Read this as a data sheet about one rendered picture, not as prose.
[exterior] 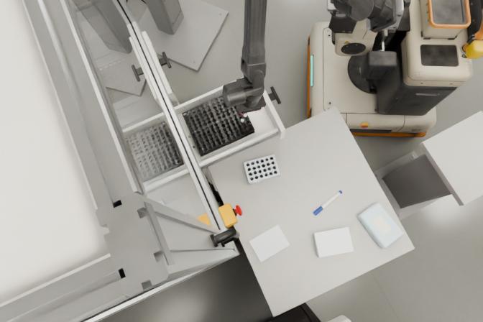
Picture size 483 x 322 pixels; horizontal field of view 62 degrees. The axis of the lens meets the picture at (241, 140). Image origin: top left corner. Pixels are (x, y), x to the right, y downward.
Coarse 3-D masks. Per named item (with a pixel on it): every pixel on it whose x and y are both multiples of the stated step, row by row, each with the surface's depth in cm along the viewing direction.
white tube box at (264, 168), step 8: (256, 160) 158; (264, 160) 158; (272, 160) 157; (248, 168) 158; (256, 168) 157; (264, 168) 157; (272, 168) 157; (248, 176) 156; (256, 176) 157; (264, 176) 156; (272, 176) 156
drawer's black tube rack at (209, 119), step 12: (204, 108) 153; (216, 108) 153; (228, 108) 153; (192, 120) 152; (204, 120) 156; (216, 120) 152; (228, 120) 152; (240, 120) 151; (192, 132) 151; (204, 132) 151; (216, 132) 151; (228, 132) 150; (240, 132) 150; (252, 132) 153; (204, 144) 150; (216, 144) 149
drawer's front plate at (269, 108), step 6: (264, 90) 151; (264, 96) 150; (270, 102) 150; (264, 108) 159; (270, 108) 149; (270, 114) 153; (276, 114) 148; (276, 120) 148; (276, 126) 152; (282, 126) 147; (282, 132) 148
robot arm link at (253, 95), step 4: (244, 88) 125; (248, 88) 125; (252, 88) 125; (256, 88) 126; (260, 88) 126; (244, 92) 125; (248, 92) 125; (252, 92) 125; (256, 92) 126; (260, 92) 126; (248, 96) 128; (252, 96) 126; (256, 96) 126; (260, 96) 127; (248, 100) 130; (252, 100) 129; (256, 100) 129
